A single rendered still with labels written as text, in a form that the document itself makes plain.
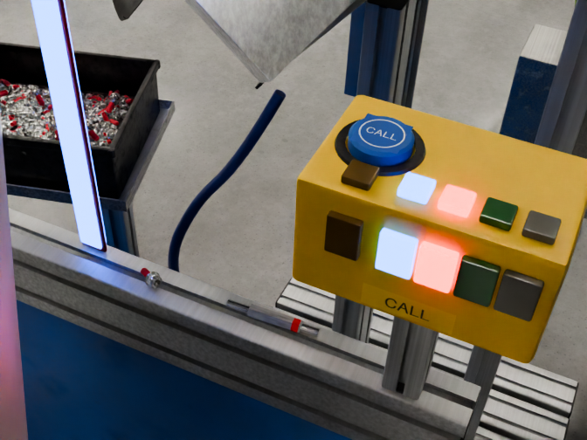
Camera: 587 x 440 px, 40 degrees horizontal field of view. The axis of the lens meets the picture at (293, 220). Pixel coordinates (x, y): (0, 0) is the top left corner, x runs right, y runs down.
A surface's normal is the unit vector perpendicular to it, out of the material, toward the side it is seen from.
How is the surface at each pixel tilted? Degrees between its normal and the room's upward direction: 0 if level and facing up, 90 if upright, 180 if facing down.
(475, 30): 0
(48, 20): 90
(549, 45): 0
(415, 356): 90
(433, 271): 90
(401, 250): 90
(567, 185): 0
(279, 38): 55
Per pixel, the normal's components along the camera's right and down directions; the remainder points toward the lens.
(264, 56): 0.17, 0.14
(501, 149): 0.04, -0.73
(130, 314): -0.42, 0.61
